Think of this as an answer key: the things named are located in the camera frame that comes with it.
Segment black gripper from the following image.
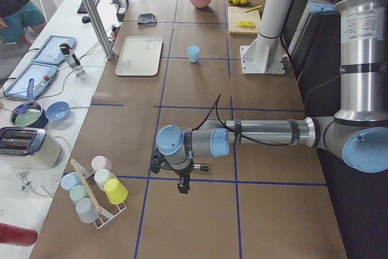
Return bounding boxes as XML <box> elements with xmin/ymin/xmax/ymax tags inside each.
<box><xmin>150</xmin><ymin>149</ymin><xmax>194</xmax><ymax>194</ymax></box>

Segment metal muddler stick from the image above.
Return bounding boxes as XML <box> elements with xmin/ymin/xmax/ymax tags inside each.
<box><xmin>193</xmin><ymin>164</ymin><xmax>209</xmax><ymax>172</ymax></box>

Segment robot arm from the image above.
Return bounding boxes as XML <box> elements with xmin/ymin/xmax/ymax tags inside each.
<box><xmin>150</xmin><ymin>0</ymin><xmax>387</xmax><ymax>193</ymax></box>

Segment light blue plastic cup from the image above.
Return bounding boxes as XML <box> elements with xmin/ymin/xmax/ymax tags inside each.
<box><xmin>187</xmin><ymin>45</ymin><xmax>200</xmax><ymax>63</ymax></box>

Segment yellow cup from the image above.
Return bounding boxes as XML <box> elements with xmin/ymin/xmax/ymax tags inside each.
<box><xmin>104</xmin><ymin>178</ymin><xmax>128</xmax><ymax>205</ymax></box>

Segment white cup rack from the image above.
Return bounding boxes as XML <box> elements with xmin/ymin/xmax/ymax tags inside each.
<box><xmin>70</xmin><ymin>158</ymin><xmax>127</xmax><ymax>229</ymax></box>

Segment white cup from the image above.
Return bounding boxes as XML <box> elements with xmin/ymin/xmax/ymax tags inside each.
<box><xmin>94</xmin><ymin>168</ymin><xmax>116</xmax><ymax>191</ymax></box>

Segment pink cup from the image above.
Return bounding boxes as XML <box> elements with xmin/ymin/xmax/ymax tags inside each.
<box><xmin>91</xmin><ymin>155</ymin><xmax>112</xmax><ymax>172</ymax></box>

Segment grey cup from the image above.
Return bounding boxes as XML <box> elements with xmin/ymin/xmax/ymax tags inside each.
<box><xmin>75</xmin><ymin>197</ymin><xmax>99</xmax><ymax>223</ymax></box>

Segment green cup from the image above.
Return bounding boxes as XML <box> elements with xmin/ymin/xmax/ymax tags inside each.
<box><xmin>69</xmin><ymin>184</ymin><xmax>89</xmax><ymax>205</ymax></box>

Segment blue cup on rack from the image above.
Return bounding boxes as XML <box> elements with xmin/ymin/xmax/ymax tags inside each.
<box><xmin>60</xmin><ymin>172</ymin><xmax>82</xmax><ymax>191</ymax></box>

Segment wooden cutting board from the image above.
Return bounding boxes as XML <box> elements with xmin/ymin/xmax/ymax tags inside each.
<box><xmin>228</xmin><ymin>7</ymin><xmax>261</xmax><ymax>35</ymax></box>

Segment lemon slices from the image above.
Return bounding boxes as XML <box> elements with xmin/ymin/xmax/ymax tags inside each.
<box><xmin>236</xmin><ymin>21</ymin><xmax>256</xmax><ymax>28</ymax></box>

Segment yellow plastic knife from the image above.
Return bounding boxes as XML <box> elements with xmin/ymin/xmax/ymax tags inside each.
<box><xmin>244</xmin><ymin>5</ymin><xmax>263</xmax><ymax>13</ymax></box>

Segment folded grey cloth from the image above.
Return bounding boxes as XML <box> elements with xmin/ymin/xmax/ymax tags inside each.
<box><xmin>137</xmin><ymin>13</ymin><xmax>157</xmax><ymax>25</ymax></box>

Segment cream bear tray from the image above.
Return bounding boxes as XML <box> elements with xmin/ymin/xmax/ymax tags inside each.
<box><xmin>115</xmin><ymin>36</ymin><xmax>162</xmax><ymax>76</ymax></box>

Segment black computer mouse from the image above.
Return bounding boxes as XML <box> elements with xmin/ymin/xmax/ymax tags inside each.
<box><xmin>81</xmin><ymin>16</ymin><xmax>91</xmax><ymax>24</ymax></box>

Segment blue bowl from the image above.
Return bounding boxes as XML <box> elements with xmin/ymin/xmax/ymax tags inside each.
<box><xmin>45</xmin><ymin>101</ymin><xmax>70</xmax><ymax>121</ymax></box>

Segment clear water bottle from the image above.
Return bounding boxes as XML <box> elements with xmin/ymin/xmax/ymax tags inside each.
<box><xmin>59</xmin><ymin>43</ymin><xmax>85</xmax><ymax>77</ymax></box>

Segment teach pendant far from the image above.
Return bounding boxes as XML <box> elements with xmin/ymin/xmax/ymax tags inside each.
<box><xmin>31</xmin><ymin>35</ymin><xmax>76</xmax><ymax>66</ymax></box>

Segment teach pendant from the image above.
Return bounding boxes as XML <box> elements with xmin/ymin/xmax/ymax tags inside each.
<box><xmin>31</xmin><ymin>35</ymin><xmax>76</xmax><ymax>66</ymax></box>
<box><xmin>4</xmin><ymin>62</ymin><xmax>58</xmax><ymax>101</ymax></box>

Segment cream toaster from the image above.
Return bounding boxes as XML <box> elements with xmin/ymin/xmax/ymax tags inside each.
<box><xmin>1</xmin><ymin>127</ymin><xmax>62</xmax><ymax>170</ymax></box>

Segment blue saucepan with lid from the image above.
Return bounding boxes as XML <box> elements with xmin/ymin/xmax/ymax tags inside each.
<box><xmin>10</xmin><ymin>78</ymin><xmax>48</xmax><ymax>129</ymax></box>

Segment red bottle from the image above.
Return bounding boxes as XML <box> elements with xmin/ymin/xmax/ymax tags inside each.
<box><xmin>1</xmin><ymin>223</ymin><xmax>38</xmax><ymax>247</ymax></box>

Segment person standing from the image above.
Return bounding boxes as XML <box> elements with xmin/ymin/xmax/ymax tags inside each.
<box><xmin>1</xmin><ymin>0</ymin><xmax>47</xmax><ymax>46</ymax></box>

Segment teach pendant near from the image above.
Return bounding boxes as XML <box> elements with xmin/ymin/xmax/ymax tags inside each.
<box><xmin>4</xmin><ymin>62</ymin><xmax>58</xmax><ymax>101</ymax></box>

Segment aluminium frame post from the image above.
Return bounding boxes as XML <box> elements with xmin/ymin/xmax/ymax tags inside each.
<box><xmin>82</xmin><ymin>0</ymin><xmax>114</xmax><ymax>60</ymax></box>

